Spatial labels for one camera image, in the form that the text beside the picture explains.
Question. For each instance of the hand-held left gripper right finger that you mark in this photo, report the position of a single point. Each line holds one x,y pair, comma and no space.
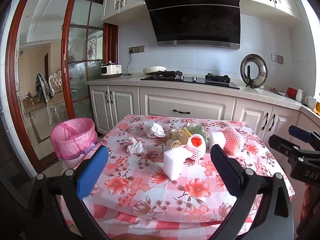
222,167

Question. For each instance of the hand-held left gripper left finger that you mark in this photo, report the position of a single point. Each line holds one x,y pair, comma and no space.
92,172

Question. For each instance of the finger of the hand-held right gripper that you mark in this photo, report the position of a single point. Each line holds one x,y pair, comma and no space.
301,133
283,145

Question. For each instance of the white foam block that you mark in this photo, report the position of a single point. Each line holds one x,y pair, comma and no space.
216,140
175,162

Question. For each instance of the pink fruit foam net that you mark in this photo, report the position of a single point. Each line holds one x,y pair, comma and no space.
232,140

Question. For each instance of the red fruit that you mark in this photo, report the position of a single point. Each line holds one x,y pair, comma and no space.
197,147

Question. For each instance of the pink-lined trash bin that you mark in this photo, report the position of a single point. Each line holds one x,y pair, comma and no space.
72,137

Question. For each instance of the green white foam net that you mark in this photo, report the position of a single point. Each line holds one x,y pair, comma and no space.
197,130

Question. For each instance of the white tissue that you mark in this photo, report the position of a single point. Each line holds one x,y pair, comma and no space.
136,146
155,130

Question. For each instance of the person's right hand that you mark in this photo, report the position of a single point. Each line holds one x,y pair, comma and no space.
310,202

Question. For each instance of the white mug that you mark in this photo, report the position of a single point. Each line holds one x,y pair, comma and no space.
311,102

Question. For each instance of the red cup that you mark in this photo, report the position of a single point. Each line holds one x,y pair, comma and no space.
291,93

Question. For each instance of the white two-door lower cabinet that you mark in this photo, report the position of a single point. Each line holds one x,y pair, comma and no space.
112,107
255,115

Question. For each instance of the pink floral tablecloth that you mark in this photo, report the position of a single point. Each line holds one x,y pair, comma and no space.
150,192

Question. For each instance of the white cabinet drawer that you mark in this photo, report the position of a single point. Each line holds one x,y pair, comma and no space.
185,105

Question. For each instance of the black lid rack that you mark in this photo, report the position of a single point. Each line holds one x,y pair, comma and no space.
248,76

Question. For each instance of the glass pot lid on stand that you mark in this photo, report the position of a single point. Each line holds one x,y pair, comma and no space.
260,67

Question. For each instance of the black gas stove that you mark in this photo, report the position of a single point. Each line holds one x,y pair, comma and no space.
192,80

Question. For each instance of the white ornate dining chair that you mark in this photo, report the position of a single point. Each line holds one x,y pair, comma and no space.
56,85

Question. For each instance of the patterned cloth on chair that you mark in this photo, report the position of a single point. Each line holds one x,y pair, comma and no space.
42,87

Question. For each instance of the beige kitchen countertop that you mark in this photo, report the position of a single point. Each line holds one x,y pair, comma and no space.
130,80

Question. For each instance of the white rice cooker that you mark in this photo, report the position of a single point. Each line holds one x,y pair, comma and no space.
111,70

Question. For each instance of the white electric pan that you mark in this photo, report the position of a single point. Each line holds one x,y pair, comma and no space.
153,69

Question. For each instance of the wooden glass sliding door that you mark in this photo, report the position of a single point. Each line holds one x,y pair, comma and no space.
80,42

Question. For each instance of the black range hood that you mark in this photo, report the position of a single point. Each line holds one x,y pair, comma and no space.
195,17

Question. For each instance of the white gold wall outlet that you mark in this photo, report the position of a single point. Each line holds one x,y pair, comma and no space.
277,58

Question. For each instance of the red wooden door frame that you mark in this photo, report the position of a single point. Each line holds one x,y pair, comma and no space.
10,80

